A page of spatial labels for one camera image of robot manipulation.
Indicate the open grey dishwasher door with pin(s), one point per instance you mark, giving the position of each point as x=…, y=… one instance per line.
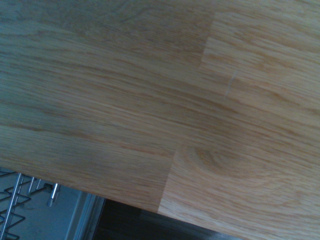
x=75, y=220

